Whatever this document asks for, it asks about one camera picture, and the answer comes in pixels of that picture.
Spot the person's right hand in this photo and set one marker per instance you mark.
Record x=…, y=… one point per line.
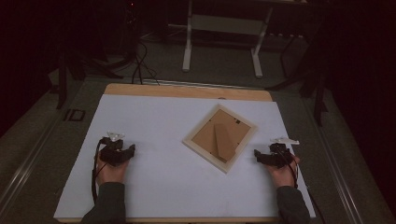
x=285, y=177

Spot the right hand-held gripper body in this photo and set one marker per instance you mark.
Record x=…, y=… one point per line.
x=278, y=157

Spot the white table mat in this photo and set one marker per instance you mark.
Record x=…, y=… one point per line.
x=155, y=186

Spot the black metal stand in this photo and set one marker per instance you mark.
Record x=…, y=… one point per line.
x=62, y=87
x=319, y=99

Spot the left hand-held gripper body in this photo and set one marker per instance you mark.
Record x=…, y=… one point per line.
x=112, y=152

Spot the metal floor rail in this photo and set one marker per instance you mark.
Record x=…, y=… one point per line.
x=336, y=168
x=21, y=174

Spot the white metal stand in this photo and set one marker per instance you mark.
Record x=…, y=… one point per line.
x=224, y=25

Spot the black floor socket plate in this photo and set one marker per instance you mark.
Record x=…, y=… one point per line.
x=74, y=115

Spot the metal floor strip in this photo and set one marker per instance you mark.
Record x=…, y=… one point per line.
x=193, y=84

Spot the wooden photo frame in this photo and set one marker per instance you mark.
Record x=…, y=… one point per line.
x=232, y=130

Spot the person's left hand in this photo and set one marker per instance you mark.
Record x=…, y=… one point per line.
x=110, y=174

